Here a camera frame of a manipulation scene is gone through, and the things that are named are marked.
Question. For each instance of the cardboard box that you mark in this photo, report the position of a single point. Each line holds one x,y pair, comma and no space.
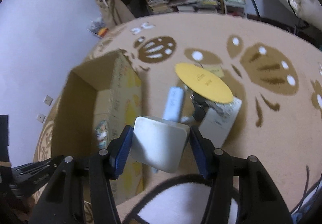
83,103

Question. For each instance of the beige coat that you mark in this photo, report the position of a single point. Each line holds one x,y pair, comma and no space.
118,7

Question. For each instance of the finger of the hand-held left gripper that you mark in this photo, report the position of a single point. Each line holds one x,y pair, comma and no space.
32,171

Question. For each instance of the white wall socket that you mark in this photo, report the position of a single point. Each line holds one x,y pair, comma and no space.
40,118
48,100

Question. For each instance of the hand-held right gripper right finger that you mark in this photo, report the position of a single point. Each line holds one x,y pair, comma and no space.
198,153

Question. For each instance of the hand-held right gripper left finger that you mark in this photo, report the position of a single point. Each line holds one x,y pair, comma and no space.
122,151

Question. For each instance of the small yellow card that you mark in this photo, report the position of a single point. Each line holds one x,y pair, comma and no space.
216,71

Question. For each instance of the narrow stack of books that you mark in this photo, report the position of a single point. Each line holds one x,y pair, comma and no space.
158,5

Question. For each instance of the beige patterned carpet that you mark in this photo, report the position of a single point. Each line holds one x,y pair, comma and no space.
251,138

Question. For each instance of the yellow oval board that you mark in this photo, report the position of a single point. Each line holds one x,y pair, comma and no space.
201,80

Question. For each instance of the white rectangular box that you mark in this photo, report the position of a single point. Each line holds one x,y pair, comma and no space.
218,128

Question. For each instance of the light blue tube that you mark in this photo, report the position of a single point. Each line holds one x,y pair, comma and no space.
173,103

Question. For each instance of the wide stack of books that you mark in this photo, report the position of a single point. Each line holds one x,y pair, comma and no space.
196,4

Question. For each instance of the white square adapter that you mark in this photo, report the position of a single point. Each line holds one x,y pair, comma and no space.
158,143

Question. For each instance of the bag of plush toys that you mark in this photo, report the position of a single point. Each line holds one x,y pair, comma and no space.
100,30

